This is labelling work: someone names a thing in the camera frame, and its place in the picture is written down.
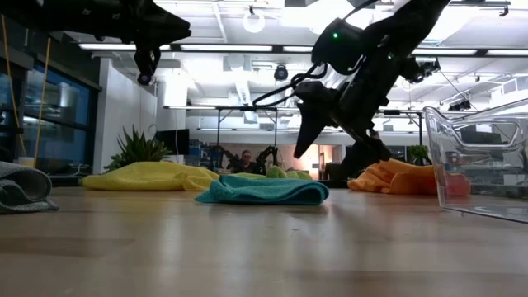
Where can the leafy green office plant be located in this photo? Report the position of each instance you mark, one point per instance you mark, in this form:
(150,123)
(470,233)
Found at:
(418,153)

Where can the black robot station frame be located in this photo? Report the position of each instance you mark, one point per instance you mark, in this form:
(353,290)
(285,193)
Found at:
(247,108)

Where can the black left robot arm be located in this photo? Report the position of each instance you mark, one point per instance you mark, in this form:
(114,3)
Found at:
(62,16)

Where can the pale yellow cup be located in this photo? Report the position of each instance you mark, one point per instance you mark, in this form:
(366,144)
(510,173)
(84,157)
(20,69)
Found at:
(26,161)

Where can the yellow microfiber towel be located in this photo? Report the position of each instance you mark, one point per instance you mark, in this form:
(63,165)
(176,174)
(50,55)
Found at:
(144,177)

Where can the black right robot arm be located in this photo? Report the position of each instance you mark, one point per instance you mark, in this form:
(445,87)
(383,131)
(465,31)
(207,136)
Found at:
(404,33)

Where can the small potted succulent plant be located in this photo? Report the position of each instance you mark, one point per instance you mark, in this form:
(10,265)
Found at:
(138,150)

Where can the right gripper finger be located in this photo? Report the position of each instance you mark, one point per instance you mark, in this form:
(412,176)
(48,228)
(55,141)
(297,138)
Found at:
(309,128)
(369,148)

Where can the gray microfiber towel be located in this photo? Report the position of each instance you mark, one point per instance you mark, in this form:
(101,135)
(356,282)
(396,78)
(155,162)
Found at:
(20,185)

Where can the lime green microfiber towel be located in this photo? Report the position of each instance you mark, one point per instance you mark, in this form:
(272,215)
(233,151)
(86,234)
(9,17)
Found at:
(288,173)

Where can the person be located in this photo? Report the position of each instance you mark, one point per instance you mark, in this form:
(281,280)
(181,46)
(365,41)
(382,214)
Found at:
(246,161)

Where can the orange microfiber towel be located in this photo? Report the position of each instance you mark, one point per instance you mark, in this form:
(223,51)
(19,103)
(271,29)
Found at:
(404,179)

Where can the teal microfiber towel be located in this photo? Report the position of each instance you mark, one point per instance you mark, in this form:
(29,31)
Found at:
(264,191)

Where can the long ceiling light strip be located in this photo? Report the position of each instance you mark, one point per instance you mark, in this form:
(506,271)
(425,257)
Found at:
(227,48)

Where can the dark framed window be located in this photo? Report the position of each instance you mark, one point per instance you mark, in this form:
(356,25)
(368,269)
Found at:
(57,123)

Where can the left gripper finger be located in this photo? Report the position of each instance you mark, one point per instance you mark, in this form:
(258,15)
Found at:
(173,26)

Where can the clear plastic bin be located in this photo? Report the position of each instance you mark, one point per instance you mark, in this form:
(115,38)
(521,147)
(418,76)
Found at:
(474,173)

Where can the black computer monitor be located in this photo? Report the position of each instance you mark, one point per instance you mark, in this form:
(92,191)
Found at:
(173,142)

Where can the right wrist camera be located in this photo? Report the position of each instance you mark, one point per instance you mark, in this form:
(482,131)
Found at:
(317,92)

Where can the black ceiling spotlight cluster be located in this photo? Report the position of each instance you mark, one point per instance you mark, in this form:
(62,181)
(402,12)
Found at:
(427,68)

